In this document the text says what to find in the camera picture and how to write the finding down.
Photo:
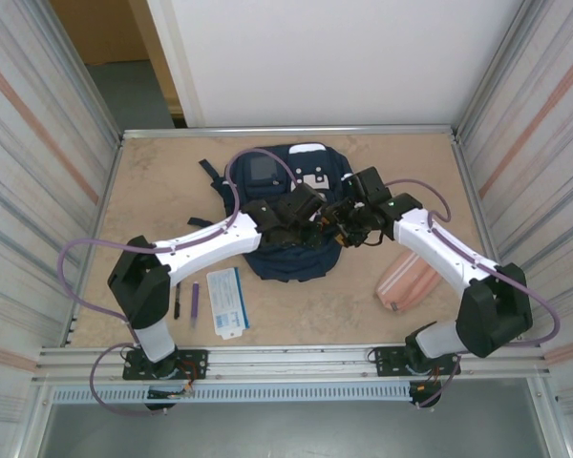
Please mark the navy blue backpack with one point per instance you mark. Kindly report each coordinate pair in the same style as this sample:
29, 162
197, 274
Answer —
291, 267

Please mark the pink striped pencil case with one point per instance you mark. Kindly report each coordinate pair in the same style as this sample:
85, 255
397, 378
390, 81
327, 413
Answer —
401, 286

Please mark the white blue card package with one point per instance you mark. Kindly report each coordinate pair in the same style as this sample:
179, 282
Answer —
227, 300

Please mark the purple pen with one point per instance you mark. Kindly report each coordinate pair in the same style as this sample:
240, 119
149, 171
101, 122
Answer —
195, 300

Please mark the black pen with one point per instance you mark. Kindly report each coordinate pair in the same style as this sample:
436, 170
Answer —
177, 305

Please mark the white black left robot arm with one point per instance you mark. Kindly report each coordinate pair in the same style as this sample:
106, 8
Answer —
205, 243

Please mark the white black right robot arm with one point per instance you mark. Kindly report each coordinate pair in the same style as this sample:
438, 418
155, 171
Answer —
439, 243

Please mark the brown wooden door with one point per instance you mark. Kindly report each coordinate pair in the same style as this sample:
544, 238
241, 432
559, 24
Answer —
105, 28

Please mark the aluminium table edge rail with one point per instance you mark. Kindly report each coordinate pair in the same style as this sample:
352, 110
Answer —
315, 130

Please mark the aluminium table side rail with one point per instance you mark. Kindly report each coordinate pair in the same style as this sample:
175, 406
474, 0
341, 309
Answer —
473, 191
108, 191

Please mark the long aluminium mounting rail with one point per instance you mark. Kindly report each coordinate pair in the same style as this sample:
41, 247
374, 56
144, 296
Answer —
291, 358

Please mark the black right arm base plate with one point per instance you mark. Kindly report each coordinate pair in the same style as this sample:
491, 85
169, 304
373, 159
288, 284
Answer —
387, 358

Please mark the aluminium frame post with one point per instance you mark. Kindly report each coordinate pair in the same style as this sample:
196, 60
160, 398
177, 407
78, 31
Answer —
491, 71

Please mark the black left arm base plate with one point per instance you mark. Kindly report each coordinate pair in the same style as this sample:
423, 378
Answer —
196, 358

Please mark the white door frame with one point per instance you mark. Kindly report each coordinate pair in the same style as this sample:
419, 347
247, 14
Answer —
172, 47

